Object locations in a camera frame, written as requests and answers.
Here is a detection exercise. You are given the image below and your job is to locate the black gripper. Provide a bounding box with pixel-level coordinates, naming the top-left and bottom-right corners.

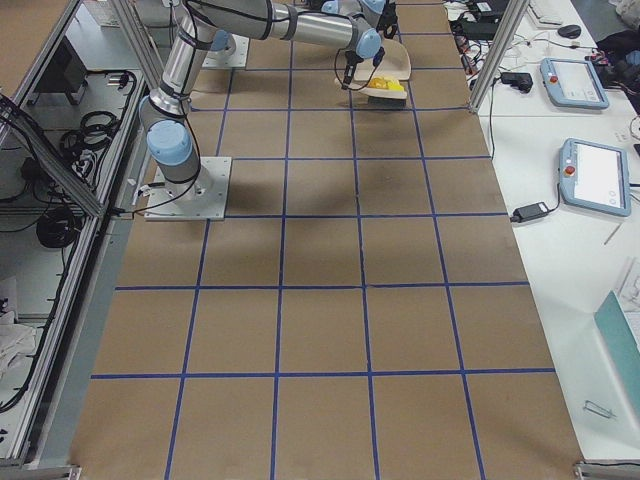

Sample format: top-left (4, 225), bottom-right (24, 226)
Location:
top-left (344, 47), bottom-right (385, 73)

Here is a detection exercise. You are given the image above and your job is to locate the beige dustpan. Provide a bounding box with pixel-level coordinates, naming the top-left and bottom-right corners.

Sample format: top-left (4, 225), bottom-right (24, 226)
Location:
top-left (353, 38), bottom-right (411, 83)

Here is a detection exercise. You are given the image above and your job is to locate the white hand brush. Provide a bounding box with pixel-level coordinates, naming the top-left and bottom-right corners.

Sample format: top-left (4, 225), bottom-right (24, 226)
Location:
top-left (346, 83), bottom-right (408, 108)

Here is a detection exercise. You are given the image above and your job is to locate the yellow sponge wedge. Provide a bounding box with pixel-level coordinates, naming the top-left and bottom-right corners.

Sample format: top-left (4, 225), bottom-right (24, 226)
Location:
top-left (385, 78), bottom-right (405, 92)

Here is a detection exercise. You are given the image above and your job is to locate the brown potato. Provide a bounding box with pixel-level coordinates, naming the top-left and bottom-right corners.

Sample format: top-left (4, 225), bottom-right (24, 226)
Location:
top-left (367, 77), bottom-right (387, 90)

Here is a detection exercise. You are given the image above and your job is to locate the far teach pendant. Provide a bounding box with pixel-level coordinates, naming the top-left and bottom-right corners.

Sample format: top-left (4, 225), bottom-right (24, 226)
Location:
top-left (539, 58), bottom-right (609, 110)

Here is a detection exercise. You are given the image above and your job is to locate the teach pendant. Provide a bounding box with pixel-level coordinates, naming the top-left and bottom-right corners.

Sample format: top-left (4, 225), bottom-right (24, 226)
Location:
top-left (558, 138), bottom-right (631, 217)
top-left (539, 58), bottom-right (609, 110)

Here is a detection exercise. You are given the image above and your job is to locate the black computer mouse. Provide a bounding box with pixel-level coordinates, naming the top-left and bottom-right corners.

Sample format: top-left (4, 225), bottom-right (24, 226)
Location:
top-left (556, 24), bottom-right (582, 40)

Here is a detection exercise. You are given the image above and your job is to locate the black power adapter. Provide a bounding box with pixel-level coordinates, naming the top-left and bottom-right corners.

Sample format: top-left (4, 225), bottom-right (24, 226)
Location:
top-left (510, 202), bottom-right (550, 223)

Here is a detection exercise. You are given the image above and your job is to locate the near teach pendant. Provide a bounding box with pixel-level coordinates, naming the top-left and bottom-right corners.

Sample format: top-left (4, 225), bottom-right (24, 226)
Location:
top-left (558, 138), bottom-right (631, 217)

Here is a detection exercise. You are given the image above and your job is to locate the teal folder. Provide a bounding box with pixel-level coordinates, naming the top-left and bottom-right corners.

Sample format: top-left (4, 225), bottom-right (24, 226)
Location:
top-left (594, 291), bottom-right (639, 409)

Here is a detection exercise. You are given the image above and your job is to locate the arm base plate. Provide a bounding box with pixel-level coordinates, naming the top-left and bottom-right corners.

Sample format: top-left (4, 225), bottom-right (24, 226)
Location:
top-left (203, 30), bottom-right (250, 70)
top-left (143, 157), bottom-right (232, 221)

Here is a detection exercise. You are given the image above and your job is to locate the aluminium frame post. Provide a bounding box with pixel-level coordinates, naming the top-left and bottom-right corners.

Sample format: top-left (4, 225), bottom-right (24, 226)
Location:
top-left (468, 0), bottom-right (529, 114)

